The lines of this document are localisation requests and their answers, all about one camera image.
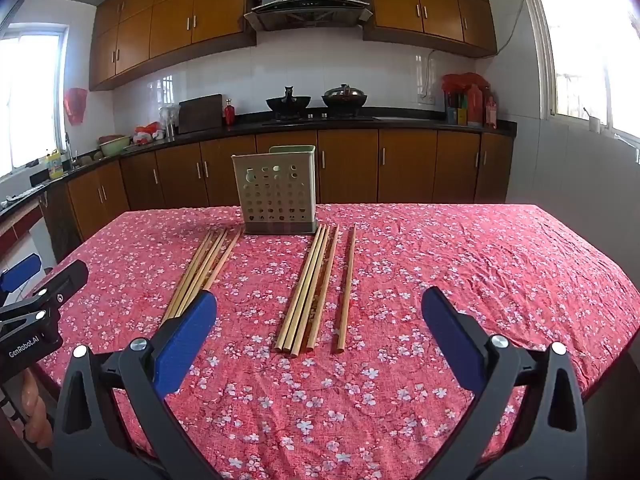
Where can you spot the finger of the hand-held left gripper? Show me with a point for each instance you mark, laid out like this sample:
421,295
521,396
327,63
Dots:
65,280
22,270

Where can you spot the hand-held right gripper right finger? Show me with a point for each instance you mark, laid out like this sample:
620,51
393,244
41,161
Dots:
452,335

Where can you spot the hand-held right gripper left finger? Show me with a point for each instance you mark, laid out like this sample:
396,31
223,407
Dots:
185,340

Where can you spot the beige perforated utensil holder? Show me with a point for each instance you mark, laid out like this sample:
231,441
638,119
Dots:
275,195

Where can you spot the person's left hand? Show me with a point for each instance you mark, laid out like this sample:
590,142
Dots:
36,410

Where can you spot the red floral tablecloth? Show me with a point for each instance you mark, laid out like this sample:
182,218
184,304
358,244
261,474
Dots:
425,260

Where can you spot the yellow detergent bottle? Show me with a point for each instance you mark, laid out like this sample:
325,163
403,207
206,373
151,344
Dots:
55,166

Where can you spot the metal faucet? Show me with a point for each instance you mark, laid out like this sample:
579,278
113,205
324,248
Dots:
69,147

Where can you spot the green basin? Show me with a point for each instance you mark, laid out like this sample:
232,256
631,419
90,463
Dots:
114,146

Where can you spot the red white plastic bag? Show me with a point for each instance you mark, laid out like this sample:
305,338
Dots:
147,134

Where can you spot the hanging red plastic bag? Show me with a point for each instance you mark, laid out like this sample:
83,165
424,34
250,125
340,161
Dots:
75,105

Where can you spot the small side window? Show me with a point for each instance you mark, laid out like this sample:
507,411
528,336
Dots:
30,95

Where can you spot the brown base cabinets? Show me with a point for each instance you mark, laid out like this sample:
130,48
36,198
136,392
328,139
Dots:
400,165

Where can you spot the clear glass jars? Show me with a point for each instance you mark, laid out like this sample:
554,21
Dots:
169,120

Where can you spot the dark cutting board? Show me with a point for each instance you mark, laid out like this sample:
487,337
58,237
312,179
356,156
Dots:
200,114

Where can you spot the black kitchen countertop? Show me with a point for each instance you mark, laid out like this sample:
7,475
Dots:
415,121

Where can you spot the red condiment bottle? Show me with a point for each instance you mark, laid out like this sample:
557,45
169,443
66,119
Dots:
491,114

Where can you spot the blue green box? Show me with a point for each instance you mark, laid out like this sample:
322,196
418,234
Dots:
456,110

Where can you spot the orange bottle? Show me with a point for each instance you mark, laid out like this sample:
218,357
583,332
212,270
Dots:
475,107

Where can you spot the small red bottle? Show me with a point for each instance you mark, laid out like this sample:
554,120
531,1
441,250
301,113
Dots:
229,114

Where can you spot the crumpled red bag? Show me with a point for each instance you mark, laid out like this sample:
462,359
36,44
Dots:
465,82

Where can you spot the white cup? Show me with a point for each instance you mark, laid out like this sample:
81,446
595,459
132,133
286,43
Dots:
594,125

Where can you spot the gas stove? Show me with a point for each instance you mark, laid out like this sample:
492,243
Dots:
320,118

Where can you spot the black wok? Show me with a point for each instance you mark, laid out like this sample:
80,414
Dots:
287,104

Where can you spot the black pot with lid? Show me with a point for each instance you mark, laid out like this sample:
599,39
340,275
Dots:
344,97

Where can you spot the large bright window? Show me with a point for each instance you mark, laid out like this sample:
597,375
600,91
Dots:
585,35

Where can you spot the brown wall cabinets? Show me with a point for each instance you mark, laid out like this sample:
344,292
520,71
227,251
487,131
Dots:
175,25

